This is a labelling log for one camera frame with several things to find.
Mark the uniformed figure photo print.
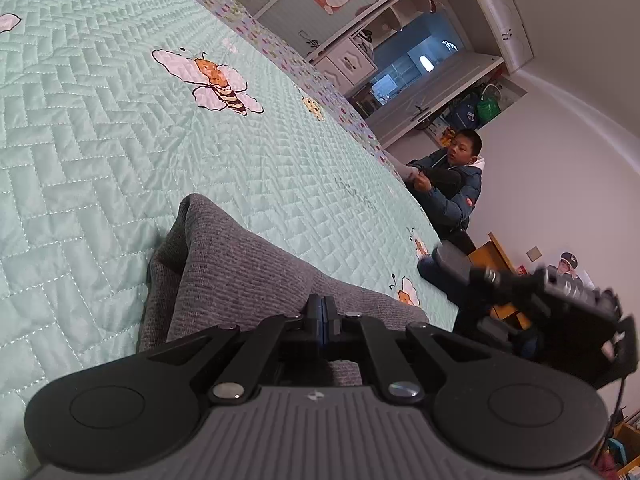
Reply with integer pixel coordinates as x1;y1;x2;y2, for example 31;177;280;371
544;252;597;292

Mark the white upper cabinet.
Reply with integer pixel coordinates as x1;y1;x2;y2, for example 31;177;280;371
459;0;534;74

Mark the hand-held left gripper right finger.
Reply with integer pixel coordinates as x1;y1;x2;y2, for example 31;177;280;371
324;294;488;403

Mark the grey sweater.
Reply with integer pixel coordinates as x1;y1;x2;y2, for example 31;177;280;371
137;192;431;389

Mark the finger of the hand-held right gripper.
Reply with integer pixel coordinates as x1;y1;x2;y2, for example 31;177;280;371
474;317;516;351
432;243;501;292

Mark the green quilted bee bedspread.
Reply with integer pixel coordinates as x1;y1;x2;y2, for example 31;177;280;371
0;0;459;461

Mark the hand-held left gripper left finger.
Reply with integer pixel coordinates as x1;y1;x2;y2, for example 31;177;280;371
145;294;326;403

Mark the blue bag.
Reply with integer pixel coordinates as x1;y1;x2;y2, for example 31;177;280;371
444;92;484;132

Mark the white drawer cabinet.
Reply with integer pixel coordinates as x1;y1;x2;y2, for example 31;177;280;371
312;34;379;89

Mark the green bag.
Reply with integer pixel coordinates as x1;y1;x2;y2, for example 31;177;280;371
474;94;502;123

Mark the white door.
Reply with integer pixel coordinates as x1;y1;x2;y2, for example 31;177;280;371
367;52;506;149

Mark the wooden desk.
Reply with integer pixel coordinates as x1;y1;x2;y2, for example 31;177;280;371
467;232;532;332

